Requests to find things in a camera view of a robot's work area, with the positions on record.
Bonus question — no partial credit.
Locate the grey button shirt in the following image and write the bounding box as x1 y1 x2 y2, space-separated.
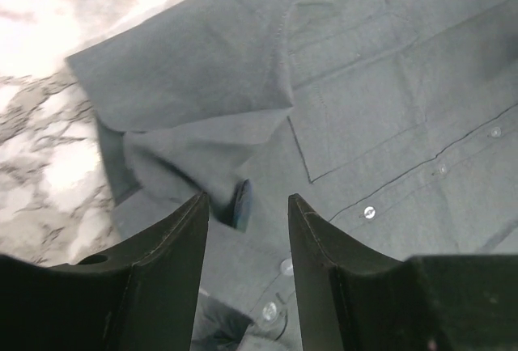
67 0 517 350

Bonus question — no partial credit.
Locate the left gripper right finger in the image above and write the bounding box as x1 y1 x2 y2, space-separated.
288 194 517 350

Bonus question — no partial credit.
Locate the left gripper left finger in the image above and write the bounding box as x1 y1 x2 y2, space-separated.
1 193 209 351

